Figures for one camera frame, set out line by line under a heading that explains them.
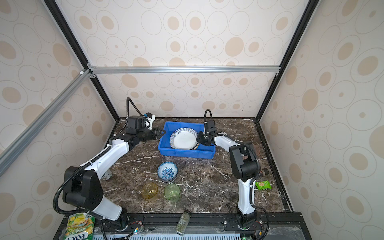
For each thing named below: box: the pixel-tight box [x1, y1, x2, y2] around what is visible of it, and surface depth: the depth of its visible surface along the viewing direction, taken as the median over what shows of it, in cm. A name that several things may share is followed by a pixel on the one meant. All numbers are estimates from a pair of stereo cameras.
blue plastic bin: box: [157, 121, 216, 159], surface depth 99 cm
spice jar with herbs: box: [175, 209, 191, 236], surface depth 72 cm
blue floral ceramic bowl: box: [157, 161, 179, 183], surface depth 87 cm
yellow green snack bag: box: [59, 213, 96, 240], surface depth 72 cm
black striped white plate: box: [169, 127, 200, 151], surface depth 105 cm
